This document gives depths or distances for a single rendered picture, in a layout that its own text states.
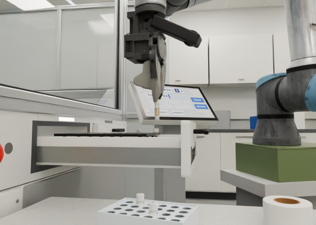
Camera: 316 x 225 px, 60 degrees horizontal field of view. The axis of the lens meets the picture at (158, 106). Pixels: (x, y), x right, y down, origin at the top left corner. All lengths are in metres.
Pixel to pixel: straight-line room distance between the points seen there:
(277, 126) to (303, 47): 0.25
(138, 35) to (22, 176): 0.38
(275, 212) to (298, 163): 0.45
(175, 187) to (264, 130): 0.91
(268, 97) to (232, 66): 3.17
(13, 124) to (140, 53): 0.29
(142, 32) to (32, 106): 0.29
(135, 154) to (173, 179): 1.15
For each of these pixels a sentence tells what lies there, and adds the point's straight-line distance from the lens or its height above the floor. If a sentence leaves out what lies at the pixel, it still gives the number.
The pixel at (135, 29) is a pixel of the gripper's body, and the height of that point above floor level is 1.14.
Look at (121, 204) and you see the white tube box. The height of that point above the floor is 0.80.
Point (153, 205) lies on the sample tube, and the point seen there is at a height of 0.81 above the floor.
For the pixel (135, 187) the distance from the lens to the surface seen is 2.44.
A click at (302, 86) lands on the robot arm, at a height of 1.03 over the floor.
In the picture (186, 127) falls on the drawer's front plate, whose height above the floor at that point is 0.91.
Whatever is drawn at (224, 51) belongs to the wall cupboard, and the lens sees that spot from 4.14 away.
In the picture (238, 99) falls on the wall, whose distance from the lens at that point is 4.40.
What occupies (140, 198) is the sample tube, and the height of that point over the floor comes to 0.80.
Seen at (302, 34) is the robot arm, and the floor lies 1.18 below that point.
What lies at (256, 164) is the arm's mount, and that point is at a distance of 0.95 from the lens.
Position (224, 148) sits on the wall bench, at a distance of 3.65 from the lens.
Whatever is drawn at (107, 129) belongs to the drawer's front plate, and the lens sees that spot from 1.00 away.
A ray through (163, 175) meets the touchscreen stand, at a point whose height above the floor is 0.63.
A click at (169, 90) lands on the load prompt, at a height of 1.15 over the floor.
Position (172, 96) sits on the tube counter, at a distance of 1.72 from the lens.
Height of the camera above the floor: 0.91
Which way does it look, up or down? 5 degrees up
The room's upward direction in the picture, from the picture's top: straight up
